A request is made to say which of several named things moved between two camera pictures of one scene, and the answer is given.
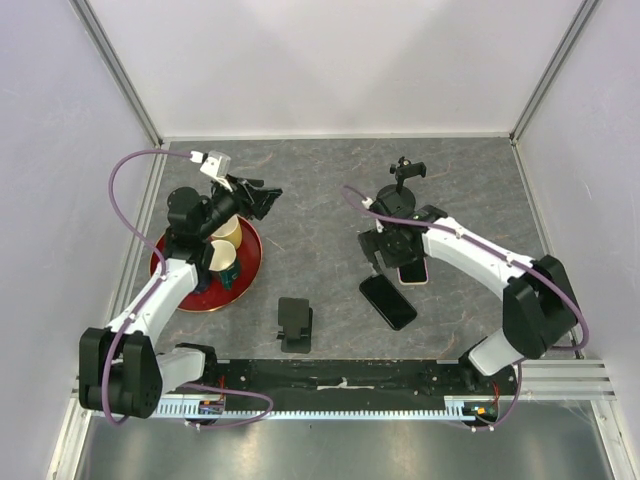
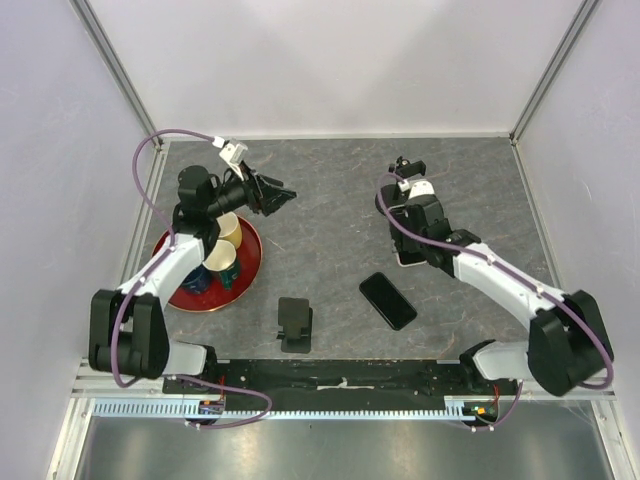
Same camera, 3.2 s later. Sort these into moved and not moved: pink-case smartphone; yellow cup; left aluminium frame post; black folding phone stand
Moved: pink-case smartphone
Not moved: black folding phone stand; left aluminium frame post; yellow cup
